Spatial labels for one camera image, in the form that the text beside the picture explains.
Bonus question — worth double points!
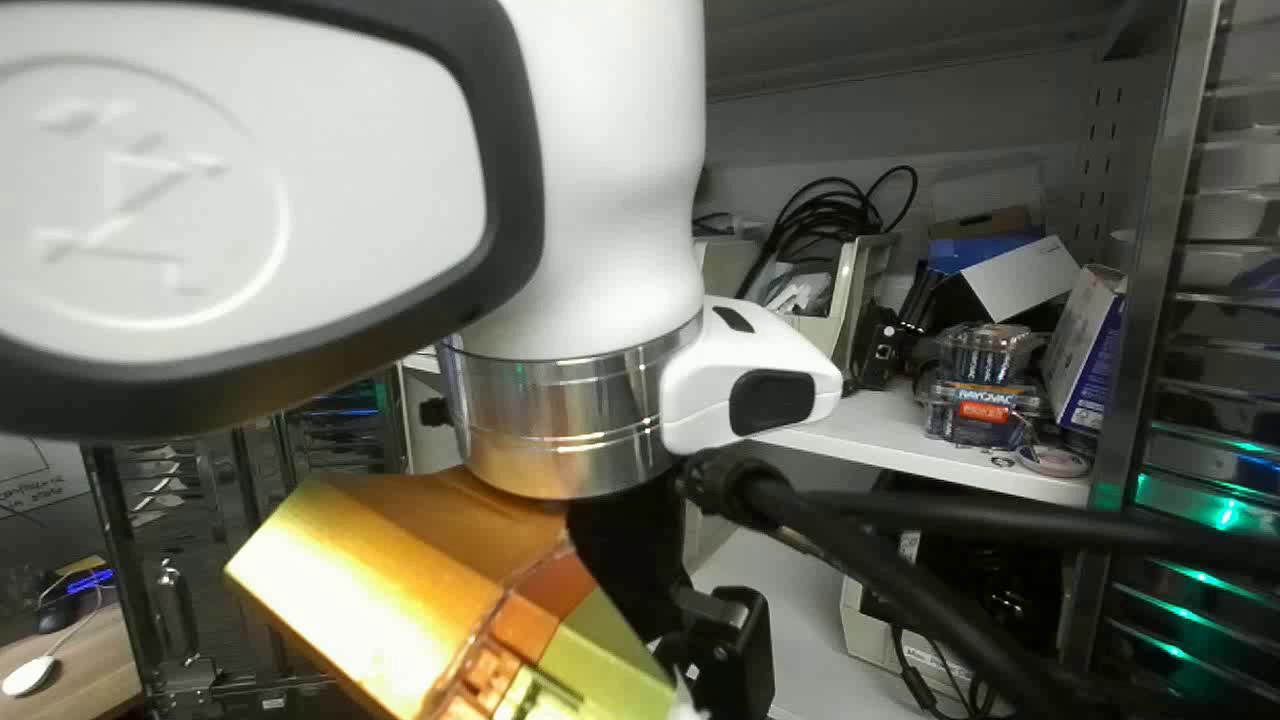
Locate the gold wrapped wrist camera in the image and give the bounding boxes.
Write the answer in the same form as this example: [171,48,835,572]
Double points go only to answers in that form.
[219,472,683,720]

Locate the white spoon shaped object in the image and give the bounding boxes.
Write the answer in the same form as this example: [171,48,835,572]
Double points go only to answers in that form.
[0,622,88,703]

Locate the white blue product box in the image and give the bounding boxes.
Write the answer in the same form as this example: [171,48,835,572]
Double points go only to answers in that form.
[1042,265,1134,439]

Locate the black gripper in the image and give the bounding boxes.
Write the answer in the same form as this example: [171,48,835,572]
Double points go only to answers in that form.
[570,480,780,720]

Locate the wooden table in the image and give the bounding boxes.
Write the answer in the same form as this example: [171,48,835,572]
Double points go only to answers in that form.
[0,597,145,720]

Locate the steel tray rack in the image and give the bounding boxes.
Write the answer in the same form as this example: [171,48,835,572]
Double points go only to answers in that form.
[76,371,414,720]

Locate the steel rack with green lights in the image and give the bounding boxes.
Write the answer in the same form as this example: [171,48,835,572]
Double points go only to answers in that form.
[1084,0,1280,720]

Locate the white card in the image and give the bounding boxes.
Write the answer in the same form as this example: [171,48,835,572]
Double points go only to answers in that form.
[961,233,1084,326]

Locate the black device beside batteries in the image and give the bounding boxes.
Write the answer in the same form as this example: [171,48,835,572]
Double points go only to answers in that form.
[854,299,940,392]

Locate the black cable bundle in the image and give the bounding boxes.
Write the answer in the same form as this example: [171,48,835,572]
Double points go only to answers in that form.
[728,159,926,307]

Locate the pack of batteries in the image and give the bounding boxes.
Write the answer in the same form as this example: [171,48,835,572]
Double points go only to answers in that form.
[926,321,1047,453]

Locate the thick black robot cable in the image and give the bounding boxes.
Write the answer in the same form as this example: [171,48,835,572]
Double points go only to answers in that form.
[676,449,1205,720]

